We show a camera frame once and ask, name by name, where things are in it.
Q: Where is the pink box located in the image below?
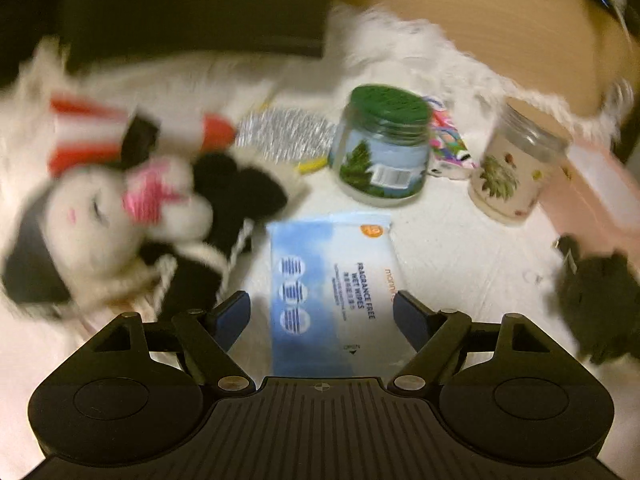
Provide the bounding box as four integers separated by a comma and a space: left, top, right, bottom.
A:
540, 141, 640, 267

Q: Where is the pink printed pouch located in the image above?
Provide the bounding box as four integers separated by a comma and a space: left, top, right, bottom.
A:
422, 95, 477, 181

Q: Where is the floral glass candle jar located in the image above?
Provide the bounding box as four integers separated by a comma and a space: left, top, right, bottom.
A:
467, 100, 572, 223

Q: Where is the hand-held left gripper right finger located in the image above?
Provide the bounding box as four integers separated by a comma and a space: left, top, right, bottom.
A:
387, 290, 549, 393

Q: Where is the white fluffy rug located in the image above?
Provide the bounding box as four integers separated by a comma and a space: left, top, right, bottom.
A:
0, 2, 640, 480

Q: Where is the blue wet wipes pack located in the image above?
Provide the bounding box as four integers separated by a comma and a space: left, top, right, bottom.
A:
265, 211, 419, 378

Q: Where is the silver glitter pouch yellow zipper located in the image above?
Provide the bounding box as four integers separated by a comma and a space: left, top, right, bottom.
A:
235, 105, 339, 175

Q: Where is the dark furniture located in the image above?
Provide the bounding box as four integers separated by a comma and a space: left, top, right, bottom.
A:
0, 0, 342, 77

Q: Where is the dark plush toy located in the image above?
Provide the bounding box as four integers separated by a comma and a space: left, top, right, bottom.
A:
554, 232, 640, 367

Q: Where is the red white striped cloth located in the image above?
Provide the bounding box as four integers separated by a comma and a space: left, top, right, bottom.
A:
46, 91, 239, 177

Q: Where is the green lid glass jar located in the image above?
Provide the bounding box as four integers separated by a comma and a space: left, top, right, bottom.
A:
329, 84, 434, 206

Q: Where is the black and white plush toy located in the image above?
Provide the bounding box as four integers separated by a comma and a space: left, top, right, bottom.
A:
0, 115, 291, 322

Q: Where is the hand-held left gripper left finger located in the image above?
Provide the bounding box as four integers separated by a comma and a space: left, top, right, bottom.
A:
92, 290, 253, 393

